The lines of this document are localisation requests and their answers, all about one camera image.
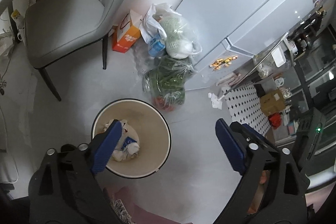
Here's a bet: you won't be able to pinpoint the white tissue paper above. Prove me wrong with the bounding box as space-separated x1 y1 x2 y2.
112 119 140 162

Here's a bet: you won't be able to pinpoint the blue Vinda tissue pack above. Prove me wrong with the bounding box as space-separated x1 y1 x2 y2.
121 136 137 150

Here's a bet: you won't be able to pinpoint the cream round trash bin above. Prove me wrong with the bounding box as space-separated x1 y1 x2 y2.
91 98 172 179

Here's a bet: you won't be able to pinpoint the plastic bag of green vegetables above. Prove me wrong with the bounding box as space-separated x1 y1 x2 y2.
142 55 196 111

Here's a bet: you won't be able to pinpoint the orange figurine fridge magnets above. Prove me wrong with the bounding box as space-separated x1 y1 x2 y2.
209 56 238 71

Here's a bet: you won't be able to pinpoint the blue label water bottle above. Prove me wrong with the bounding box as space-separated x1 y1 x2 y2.
148 34 166 57

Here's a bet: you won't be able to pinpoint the orange paper carton bag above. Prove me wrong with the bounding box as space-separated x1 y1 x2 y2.
112 10 142 53

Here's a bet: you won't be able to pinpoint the grey upholstered dining chair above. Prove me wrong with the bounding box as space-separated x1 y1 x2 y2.
25 0 123 101

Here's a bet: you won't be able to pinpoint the white bag with foam nets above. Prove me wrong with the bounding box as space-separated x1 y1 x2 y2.
139 3 202 59

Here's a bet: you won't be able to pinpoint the light blue refrigerator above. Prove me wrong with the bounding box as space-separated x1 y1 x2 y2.
177 0 322 90

